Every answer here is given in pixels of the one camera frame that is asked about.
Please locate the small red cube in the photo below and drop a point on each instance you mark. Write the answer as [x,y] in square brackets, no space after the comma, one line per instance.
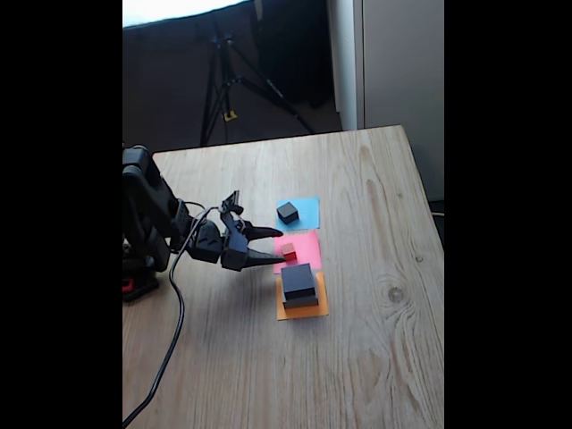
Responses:
[290,252]

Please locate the small black cube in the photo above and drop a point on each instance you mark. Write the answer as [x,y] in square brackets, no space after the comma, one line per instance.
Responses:
[287,212]

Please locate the medium black block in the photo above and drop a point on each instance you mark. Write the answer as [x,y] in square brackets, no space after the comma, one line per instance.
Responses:
[297,279]

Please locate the pink paper sheet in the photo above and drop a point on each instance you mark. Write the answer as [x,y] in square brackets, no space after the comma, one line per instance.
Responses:
[310,248]

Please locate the blue paper sheet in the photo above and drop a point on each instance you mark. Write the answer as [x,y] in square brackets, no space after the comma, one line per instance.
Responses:
[309,212]

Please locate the large flat black block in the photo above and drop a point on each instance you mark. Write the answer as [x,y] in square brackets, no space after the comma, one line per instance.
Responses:
[304,304]

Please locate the orange paper sheet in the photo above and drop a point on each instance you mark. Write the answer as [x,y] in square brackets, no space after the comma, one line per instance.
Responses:
[304,313]

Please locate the red base clamp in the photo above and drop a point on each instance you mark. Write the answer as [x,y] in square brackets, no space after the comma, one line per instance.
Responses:
[127,284]

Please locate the yellow tripod tag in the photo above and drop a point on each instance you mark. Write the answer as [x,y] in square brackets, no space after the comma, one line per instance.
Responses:
[230,116]

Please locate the black tripod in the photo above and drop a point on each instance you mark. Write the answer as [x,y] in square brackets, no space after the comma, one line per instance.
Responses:
[272,89]

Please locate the white cabinet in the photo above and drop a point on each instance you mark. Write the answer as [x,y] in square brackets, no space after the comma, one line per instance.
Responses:
[402,67]

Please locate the bright white panel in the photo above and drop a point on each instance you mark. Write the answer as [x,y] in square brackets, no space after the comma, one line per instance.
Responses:
[179,9]

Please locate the bare circuit board camera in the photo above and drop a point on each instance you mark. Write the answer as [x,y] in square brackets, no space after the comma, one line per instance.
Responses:
[231,202]

